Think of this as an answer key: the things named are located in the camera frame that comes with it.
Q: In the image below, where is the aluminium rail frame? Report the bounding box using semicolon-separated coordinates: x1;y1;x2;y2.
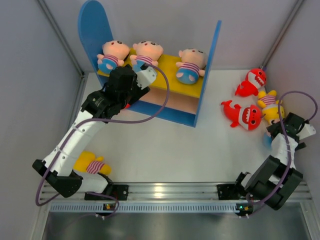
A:
39;181;313;213

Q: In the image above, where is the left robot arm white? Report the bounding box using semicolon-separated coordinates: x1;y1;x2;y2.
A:
32;64;157;200

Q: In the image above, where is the boy doll far right shelf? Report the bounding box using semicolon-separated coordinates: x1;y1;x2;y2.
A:
175;48;208;85

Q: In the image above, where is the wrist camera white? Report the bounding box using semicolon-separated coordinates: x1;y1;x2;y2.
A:
297;123;317;140
136;64;157;90

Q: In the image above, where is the boy doll striped shirt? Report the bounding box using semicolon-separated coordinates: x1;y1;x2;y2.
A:
262;131;273;150

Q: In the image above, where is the boy doll far left shelf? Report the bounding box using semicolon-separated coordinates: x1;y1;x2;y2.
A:
97;40;131;74

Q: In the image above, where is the blue wooden toy shelf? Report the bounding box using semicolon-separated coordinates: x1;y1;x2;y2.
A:
77;0;222;127

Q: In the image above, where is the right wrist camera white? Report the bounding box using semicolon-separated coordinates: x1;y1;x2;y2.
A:
297;123;317;140

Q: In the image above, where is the yellow frog plush striped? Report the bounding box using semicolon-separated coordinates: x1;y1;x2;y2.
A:
257;90;285;125

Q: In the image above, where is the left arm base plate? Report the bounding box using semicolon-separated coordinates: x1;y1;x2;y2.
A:
84;184;129;201

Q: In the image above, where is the red shark plush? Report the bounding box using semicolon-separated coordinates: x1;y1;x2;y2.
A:
220;100;263;131
235;68;267;97

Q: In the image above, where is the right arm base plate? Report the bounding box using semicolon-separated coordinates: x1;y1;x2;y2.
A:
216;183;247;201

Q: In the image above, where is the boy doll shelf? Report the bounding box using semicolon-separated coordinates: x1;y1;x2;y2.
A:
175;48;208;85
97;40;131;74

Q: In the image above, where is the boy doll black hair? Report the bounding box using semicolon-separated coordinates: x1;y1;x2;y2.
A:
129;40;164;73

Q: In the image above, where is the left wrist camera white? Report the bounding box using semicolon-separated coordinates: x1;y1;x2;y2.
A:
136;64;157;90

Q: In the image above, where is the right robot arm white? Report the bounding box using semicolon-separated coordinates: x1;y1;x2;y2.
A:
233;112;306;210

